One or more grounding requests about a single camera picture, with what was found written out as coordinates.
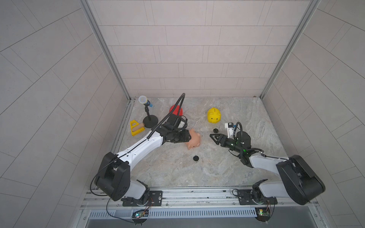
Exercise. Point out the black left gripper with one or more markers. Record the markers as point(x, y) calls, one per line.
point(185, 137)

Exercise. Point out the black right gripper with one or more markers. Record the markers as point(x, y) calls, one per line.
point(223, 139)

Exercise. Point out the pink piggy bank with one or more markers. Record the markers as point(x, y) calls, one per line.
point(195, 140)

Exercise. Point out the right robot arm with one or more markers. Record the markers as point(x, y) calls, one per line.
point(297, 180)

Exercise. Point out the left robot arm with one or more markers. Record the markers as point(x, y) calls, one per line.
point(114, 174)

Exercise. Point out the red piggy bank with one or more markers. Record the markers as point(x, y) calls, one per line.
point(176, 110)

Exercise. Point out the yellow piggy bank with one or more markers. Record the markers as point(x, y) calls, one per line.
point(213, 115)

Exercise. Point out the toy microphone on stand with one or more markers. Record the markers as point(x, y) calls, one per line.
point(151, 120)

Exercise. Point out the right circuit board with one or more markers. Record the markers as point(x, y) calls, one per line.
point(263, 214)

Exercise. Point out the circuit board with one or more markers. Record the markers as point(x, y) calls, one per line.
point(140, 214)
point(263, 214)

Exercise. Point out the left circuit board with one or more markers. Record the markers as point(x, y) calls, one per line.
point(140, 214)

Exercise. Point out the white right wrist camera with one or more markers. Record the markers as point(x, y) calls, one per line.
point(230, 129)

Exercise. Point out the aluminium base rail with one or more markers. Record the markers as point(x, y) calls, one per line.
point(174, 197)

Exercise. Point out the aluminium corner post left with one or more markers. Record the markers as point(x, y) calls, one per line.
point(101, 41)

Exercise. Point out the aluminium corner post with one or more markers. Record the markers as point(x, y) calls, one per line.
point(101, 41)
point(313, 4)

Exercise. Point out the aluminium corner post right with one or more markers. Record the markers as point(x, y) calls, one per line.
point(313, 4)

